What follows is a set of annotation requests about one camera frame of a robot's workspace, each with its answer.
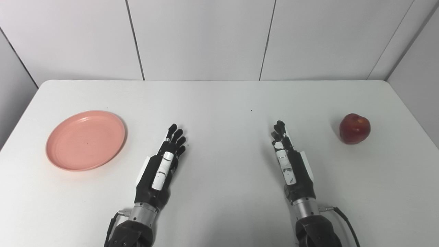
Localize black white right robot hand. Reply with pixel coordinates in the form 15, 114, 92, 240
271, 120, 316, 206

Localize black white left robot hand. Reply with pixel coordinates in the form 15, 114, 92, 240
134, 123, 187, 210

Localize red apple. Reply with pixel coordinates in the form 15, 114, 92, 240
339, 113, 371, 145

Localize pink round plate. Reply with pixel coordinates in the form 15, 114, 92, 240
46, 110, 126, 172

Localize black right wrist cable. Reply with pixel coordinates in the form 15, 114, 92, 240
319, 205, 361, 247

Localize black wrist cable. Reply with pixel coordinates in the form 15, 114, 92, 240
319, 205, 361, 247
105, 212, 132, 247

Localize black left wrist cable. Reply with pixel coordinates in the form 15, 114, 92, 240
105, 212, 132, 247

